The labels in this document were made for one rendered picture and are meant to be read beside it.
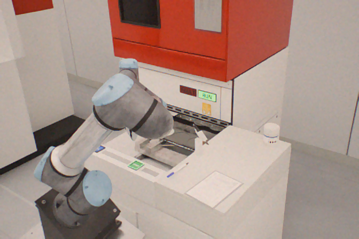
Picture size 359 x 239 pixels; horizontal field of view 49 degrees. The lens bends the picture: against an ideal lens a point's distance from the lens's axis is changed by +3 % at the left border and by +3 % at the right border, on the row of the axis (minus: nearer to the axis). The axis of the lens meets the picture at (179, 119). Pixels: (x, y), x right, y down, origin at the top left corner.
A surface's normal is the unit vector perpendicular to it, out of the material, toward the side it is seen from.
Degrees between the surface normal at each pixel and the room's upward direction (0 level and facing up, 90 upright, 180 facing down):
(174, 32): 90
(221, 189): 0
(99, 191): 52
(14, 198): 0
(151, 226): 90
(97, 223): 45
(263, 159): 0
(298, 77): 90
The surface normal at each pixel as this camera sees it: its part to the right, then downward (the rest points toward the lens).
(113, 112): -0.21, 0.59
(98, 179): 0.69, -0.41
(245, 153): -0.04, -0.89
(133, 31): -0.61, 0.38
